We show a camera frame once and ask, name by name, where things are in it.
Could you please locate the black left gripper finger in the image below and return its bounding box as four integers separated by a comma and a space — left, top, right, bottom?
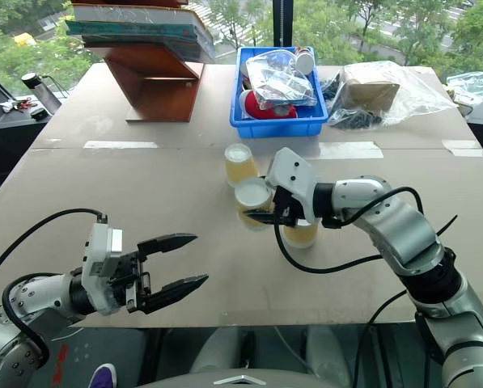
142, 273, 210, 315
137, 232, 199, 260

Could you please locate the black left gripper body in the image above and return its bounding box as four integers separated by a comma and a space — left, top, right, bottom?
110, 249, 152, 315

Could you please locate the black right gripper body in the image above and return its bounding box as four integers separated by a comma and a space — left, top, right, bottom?
272, 185, 307, 228

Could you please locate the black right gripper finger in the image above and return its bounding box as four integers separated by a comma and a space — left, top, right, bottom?
244, 209, 282, 226

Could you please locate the yellow paper cup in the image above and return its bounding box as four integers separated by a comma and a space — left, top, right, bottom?
281, 217, 320, 250
234, 177, 275, 232
223, 143, 259, 188

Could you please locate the stack of books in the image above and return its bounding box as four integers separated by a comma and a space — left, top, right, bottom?
65, 0, 218, 64

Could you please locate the grey rounded robot leg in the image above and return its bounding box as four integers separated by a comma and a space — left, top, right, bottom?
190, 327, 244, 375
304, 326, 352, 388

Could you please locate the blue plastic bin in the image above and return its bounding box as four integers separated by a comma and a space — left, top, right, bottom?
229, 45, 330, 139

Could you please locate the clear tape strip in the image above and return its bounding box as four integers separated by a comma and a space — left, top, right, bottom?
316, 141, 385, 160
442, 138, 483, 158
83, 140, 159, 150

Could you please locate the purple shoe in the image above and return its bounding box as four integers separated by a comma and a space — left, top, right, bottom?
90, 363, 119, 388

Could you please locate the silver robot torso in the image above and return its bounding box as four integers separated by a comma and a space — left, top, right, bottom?
138, 373, 321, 388

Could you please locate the red round object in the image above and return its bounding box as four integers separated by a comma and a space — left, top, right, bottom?
240, 90, 299, 120

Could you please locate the bag of black parts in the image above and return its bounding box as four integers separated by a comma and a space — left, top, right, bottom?
328, 107, 384, 131

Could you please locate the clear bag of items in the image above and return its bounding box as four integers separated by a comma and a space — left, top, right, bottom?
244, 50, 320, 108

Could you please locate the brown cardboard box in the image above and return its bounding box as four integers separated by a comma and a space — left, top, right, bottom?
341, 67, 401, 119

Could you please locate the white round jar lid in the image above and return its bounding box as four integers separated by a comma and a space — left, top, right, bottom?
294, 51, 316, 74

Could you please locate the brown wooden shelf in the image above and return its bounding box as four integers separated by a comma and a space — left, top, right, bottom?
102, 43, 206, 124

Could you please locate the large clear plastic bag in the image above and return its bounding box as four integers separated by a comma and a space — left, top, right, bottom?
325, 60, 457, 131

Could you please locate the black thermos bottle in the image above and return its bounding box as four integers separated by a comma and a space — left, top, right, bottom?
20, 72, 63, 119

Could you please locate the bunch of keys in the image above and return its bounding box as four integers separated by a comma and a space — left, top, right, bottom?
0, 95, 38, 113

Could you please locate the crumpled clear plastic bag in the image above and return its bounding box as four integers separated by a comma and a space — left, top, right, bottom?
446, 71, 483, 107

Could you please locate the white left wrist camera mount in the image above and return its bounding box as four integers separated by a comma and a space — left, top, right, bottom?
81, 221, 125, 317

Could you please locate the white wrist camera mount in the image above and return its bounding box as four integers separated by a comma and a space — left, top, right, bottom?
265, 147, 317, 222
81, 221, 125, 317

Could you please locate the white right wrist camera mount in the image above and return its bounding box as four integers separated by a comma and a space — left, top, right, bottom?
265, 147, 317, 222

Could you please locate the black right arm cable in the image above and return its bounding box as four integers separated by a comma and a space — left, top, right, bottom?
273, 186, 459, 274

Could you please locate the thin white cable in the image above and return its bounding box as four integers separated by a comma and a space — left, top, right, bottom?
272, 323, 310, 371

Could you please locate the black cable under table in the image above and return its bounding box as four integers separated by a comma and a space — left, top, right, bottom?
356, 289, 409, 388

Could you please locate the black window frame post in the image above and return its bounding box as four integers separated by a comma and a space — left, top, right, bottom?
272, 0, 299, 49

